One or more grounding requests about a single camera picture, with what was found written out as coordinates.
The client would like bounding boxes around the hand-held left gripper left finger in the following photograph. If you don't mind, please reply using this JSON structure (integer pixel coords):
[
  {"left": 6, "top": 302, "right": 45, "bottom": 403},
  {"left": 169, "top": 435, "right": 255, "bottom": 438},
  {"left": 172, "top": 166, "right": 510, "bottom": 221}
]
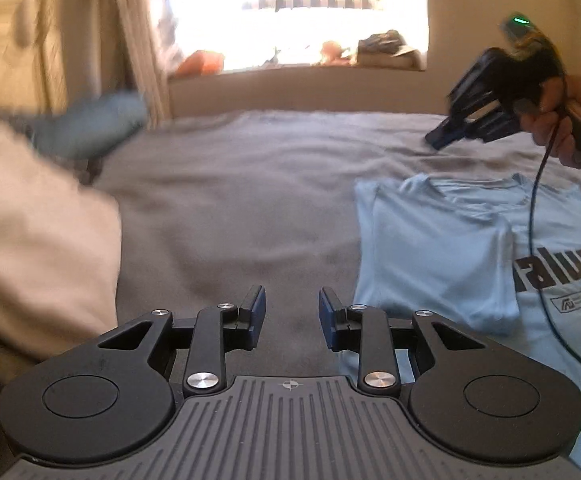
[{"left": 98, "top": 285, "right": 267, "bottom": 401}]

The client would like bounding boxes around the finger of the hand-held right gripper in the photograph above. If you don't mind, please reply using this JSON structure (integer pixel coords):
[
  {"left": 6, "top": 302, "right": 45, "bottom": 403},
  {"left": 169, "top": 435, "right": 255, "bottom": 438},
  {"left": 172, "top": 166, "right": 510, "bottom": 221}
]
[{"left": 425, "top": 115, "right": 489, "bottom": 151}]

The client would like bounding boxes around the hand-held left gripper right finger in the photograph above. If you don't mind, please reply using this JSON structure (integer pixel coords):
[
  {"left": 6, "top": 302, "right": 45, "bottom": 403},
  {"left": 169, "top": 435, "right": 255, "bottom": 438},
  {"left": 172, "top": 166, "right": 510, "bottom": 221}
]
[{"left": 319, "top": 286, "right": 486, "bottom": 398}]

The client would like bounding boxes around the light blue printed t-shirt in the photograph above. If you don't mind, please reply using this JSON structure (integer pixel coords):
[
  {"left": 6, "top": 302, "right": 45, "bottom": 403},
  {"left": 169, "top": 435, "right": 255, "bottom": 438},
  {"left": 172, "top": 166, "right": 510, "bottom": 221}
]
[{"left": 353, "top": 172, "right": 581, "bottom": 480}]

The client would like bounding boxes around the cardboard box with dark clothes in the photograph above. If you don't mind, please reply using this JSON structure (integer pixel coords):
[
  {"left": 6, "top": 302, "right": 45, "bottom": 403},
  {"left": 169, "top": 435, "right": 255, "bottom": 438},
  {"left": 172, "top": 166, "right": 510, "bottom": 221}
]
[{"left": 358, "top": 30, "right": 421, "bottom": 68}]

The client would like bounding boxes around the grey bed blanket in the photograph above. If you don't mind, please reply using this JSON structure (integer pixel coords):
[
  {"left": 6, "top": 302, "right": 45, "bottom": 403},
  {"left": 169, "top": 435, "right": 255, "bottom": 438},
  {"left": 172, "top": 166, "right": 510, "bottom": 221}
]
[{"left": 85, "top": 110, "right": 581, "bottom": 351}]

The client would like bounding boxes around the window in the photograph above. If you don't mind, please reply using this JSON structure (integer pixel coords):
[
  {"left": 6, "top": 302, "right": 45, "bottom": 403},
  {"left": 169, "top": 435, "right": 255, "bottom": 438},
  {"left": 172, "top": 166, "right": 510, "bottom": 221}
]
[{"left": 170, "top": 0, "right": 429, "bottom": 76}]

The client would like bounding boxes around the folded cream white shirt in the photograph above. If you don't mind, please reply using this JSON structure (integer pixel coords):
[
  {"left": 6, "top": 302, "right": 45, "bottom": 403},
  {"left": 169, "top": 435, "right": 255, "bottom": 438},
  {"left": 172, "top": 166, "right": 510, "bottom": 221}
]
[{"left": 0, "top": 115, "right": 124, "bottom": 376}]

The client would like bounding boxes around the orange box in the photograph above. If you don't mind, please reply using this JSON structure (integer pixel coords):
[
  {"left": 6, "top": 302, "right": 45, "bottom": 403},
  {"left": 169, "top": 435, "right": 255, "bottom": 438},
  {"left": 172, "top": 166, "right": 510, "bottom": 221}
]
[{"left": 178, "top": 50, "right": 224, "bottom": 76}]

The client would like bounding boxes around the beige curtain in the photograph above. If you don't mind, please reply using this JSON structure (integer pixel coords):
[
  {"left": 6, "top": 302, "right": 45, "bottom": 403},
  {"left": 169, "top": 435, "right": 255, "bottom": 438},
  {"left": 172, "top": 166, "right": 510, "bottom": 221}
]
[{"left": 113, "top": 0, "right": 176, "bottom": 126}]

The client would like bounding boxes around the teal blue pillow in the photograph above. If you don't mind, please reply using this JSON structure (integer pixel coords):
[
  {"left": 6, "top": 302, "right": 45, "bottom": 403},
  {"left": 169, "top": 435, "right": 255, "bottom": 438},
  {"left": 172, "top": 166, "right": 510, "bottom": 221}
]
[{"left": 0, "top": 0, "right": 66, "bottom": 116}]

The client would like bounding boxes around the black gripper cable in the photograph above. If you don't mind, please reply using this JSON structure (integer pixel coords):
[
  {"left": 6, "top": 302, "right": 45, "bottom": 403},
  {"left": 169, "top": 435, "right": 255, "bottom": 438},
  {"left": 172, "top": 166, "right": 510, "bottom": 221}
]
[{"left": 528, "top": 105, "right": 581, "bottom": 381}]

